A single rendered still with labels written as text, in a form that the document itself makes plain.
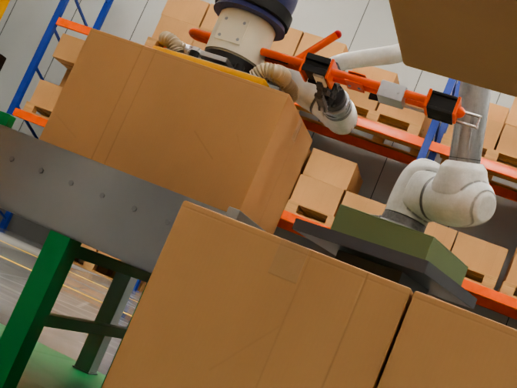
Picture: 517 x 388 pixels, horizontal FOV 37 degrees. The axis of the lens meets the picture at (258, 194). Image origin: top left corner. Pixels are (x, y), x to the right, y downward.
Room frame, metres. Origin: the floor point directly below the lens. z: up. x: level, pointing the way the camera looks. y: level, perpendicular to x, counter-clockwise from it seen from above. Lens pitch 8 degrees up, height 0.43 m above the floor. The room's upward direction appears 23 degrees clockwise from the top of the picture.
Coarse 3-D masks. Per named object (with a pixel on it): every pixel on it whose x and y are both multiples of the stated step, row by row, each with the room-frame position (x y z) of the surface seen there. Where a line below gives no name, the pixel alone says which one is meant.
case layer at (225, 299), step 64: (192, 256) 1.25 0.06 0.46; (256, 256) 1.22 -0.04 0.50; (320, 256) 1.19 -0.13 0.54; (192, 320) 1.24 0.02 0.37; (256, 320) 1.21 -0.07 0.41; (320, 320) 1.18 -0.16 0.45; (384, 320) 1.15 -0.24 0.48; (448, 320) 1.12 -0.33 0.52; (128, 384) 1.25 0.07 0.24; (192, 384) 1.22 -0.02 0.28; (256, 384) 1.19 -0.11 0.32; (320, 384) 1.16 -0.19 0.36; (384, 384) 1.14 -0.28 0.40; (448, 384) 1.11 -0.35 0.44; (512, 384) 1.08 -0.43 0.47
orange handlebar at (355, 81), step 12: (192, 36) 2.18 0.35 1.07; (204, 36) 2.14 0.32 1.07; (264, 48) 2.08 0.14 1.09; (288, 60) 2.05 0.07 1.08; (300, 60) 2.04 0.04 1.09; (336, 72) 2.00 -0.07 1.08; (348, 72) 2.00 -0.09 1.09; (348, 84) 2.02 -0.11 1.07; (360, 84) 1.98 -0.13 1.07; (372, 84) 1.97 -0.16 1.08; (408, 96) 1.94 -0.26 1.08; (420, 96) 1.93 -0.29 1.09
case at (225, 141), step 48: (96, 48) 2.06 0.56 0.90; (144, 48) 2.02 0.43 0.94; (96, 96) 2.04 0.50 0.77; (144, 96) 2.00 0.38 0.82; (192, 96) 1.96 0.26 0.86; (240, 96) 1.93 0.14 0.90; (288, 96) 1.90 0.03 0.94; (96, 144) 2.02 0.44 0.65; (144, 144) 1.98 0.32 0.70; (192, 144) 1.95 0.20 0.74; (240, 144) 1.92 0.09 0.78; (288, 144) 2.05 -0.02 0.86; (192, 192) 1.93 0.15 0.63; (240, 192) 1.90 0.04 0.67; (288, 192) 2.25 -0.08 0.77
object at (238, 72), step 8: (160, 48) 2.04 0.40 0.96; (184, 56) 2.02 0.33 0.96; (192, 56) 2.03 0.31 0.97; (208, 64) 1.99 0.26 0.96; (216, 64) 1.99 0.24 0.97; (240, 64) 2.01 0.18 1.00; (232, 72) 1.97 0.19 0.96; (240, 72) 1.96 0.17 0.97; (256, 80) 1.95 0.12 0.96; (264, 80) 1.94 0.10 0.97
